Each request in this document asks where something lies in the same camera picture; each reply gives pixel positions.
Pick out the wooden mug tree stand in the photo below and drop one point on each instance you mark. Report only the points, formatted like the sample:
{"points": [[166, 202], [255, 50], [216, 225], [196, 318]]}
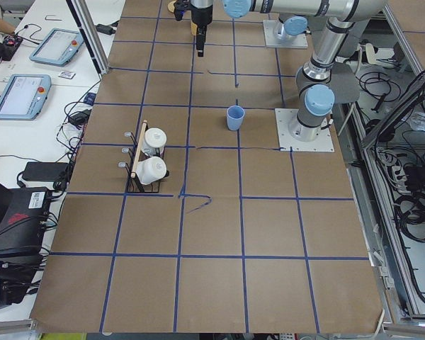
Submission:
{"points": [[172, 6]]}

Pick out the black computer box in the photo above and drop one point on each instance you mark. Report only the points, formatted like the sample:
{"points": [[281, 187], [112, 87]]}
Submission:
{"points": [[22, 212]]}

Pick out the blue teach pendant far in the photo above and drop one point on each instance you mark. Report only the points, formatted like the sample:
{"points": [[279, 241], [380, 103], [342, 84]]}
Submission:
{"points": [[58, 47]]}

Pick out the aluminium frame post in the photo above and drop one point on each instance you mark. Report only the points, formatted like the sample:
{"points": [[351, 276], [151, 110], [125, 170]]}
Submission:
{"points": [[85, 24]]}

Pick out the white mug near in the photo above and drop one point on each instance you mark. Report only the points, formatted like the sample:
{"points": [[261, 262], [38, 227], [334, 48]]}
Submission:
{"points": [[151, 170]]}

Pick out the black wire mug rack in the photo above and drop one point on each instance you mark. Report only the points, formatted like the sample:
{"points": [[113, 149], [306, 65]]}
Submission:
{"points": [[133, 183]]}

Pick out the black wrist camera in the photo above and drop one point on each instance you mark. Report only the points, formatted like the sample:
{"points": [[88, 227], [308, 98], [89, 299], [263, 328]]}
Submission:
{"points": [[180, 7]]}

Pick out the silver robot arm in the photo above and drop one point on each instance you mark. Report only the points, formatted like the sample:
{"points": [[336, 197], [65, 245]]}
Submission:
{"points": [[290, 26], [316, 98]]}

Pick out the blue teach pendant near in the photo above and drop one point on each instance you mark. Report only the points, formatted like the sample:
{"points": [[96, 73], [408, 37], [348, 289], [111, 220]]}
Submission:
{"points": [[24, 96]]}

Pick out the white mug far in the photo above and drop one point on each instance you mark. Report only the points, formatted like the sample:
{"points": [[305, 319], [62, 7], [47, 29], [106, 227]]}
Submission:
{"points": [[154, 142]]}

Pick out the light blue plastic cup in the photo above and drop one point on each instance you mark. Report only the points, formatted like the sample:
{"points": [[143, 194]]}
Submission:
{"points": [[235, 117]]}

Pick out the grey office chair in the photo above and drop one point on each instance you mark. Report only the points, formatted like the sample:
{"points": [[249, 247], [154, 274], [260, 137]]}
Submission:
{"points": [[343, 82]]}

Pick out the black power adapter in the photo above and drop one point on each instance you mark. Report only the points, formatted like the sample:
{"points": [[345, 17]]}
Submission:
{"points": [[44, 171]]}

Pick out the white mug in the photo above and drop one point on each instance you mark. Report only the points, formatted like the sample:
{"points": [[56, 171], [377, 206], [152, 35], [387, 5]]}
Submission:
{"points": [[151, 170], [154, 142]]}

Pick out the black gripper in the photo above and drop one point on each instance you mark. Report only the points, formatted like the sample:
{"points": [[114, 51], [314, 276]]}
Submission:
{"points": [[202, 15]]}

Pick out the blue teach pendant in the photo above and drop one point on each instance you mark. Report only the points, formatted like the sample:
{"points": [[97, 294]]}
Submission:
{"points": [[24, 96], [58, 47]]}

